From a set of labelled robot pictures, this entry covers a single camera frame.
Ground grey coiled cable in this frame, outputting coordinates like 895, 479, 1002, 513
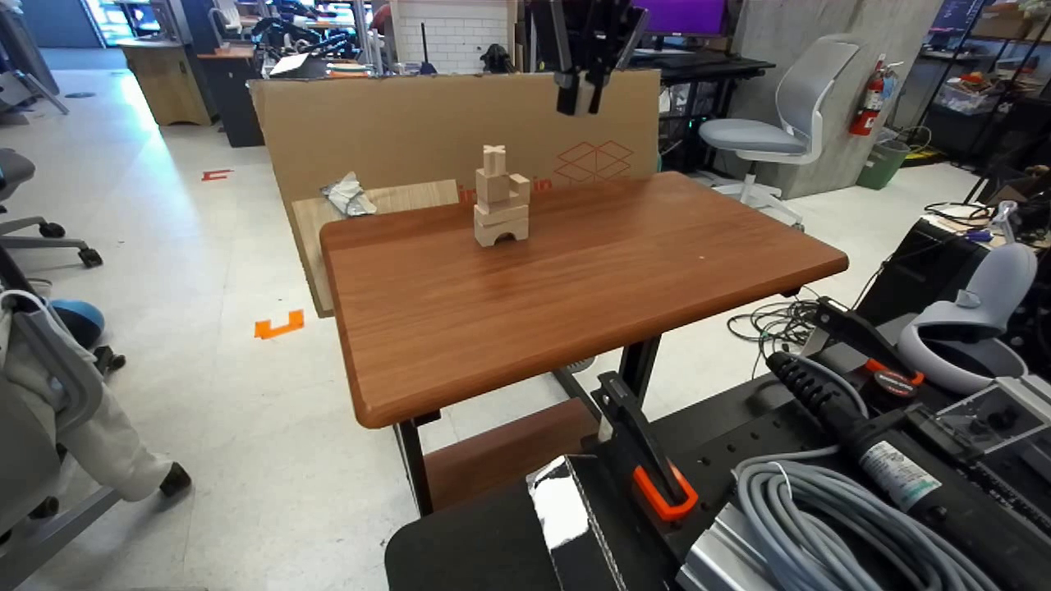
726, 441, 1005, 591

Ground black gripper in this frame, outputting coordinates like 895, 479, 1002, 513
546, 0, 650, 117

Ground purple lit monitor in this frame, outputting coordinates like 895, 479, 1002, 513
638, 0, 734, 39

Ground wooden table base board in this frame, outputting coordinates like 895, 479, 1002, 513
422, 392, 603, 516

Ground shiny metal bracket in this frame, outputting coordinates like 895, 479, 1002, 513
523, 453, 634, 591

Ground wooden rectangular block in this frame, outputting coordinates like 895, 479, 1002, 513
473, 167, 517, 217
506, 170, 534, 217

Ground orange black bar clamp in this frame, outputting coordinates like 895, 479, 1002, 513
815, 297, 932, 400
587, 368, 702, 526

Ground brown cardboard sheet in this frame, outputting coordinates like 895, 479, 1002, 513
248, 65, 668, 321

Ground clear plastic box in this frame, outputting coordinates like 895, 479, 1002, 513
932, 375, 1051, 461

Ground white VR controller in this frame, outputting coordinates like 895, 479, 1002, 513
895, 239, 1040, 396

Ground small wooden block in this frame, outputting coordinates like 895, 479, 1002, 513
481, 140, 514, 180

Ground crumpled white plastic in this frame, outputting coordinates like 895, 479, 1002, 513
319, 167, 380, 218

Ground light wooden cabinet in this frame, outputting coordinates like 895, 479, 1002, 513
114, 39, 211, 129

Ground brown wooden table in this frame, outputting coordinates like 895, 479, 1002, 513
380, 217, 1051, 591

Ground loose floor cables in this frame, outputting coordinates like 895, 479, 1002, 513
723, 291, 823, 355

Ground dark grey office chair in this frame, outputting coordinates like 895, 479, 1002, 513
0, 144, 109, 272

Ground black case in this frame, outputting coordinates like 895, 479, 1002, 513
852, 217, 989, 331

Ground red fire extinguisher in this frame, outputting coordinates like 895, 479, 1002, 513
849, 57, 889, 140

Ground white office chair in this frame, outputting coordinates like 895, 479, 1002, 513
695, 31, 869, 225

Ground black storage shelf rack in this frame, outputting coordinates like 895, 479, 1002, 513
908, 0, 1051, 205

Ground black ribbed cable connector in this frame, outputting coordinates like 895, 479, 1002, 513
761, 345, 955, 517

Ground black table frame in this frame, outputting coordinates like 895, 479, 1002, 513
390, 331, 668, 517

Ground black desk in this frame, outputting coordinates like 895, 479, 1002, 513
626, 44, 774, 175

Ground green bin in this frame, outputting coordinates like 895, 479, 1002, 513
854, 133, 912, 190

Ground wooden arch block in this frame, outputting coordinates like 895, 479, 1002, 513
469, 205, 534, 251

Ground blue round object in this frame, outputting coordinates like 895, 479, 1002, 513
46, 294, 111, 351

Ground black cabinet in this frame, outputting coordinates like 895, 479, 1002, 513
195, 44, 265, 151

